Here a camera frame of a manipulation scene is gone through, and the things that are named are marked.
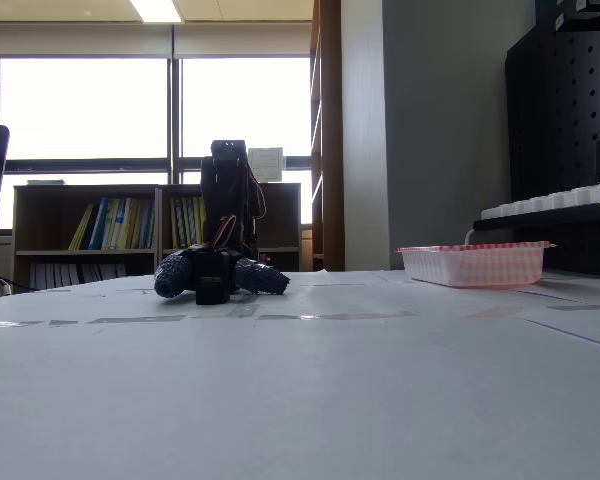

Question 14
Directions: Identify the small black box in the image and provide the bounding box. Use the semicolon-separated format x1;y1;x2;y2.
195;251;231;306

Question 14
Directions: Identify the row of yellow blue books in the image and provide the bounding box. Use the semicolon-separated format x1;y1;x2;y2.
68;196;157;252
169;195;207;251

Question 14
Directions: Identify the white framed paper sign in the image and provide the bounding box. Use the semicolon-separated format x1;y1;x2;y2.
247;146;286;183

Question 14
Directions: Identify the row of white binders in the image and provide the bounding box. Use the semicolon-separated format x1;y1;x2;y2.
28;262;128;291

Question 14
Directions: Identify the low wooden bookshelf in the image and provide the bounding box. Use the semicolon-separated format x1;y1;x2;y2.
12;182;302;292

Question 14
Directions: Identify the beige roller blind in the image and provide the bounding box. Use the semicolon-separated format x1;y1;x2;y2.
173;21;312;59
0;23;174;60

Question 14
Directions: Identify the pink checkered tray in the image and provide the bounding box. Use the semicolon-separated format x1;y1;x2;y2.
395;240;556;290

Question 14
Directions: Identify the ceiling light panel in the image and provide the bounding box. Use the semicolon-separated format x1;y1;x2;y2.
128;0;184;24

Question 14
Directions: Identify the black shelf board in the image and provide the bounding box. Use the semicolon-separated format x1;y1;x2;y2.
472;203;600;279

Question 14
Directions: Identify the white power strip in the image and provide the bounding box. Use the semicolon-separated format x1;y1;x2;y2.
480;179;600;220

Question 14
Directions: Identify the black pegboard panel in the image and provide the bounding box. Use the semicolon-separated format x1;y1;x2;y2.
504;19;600;201

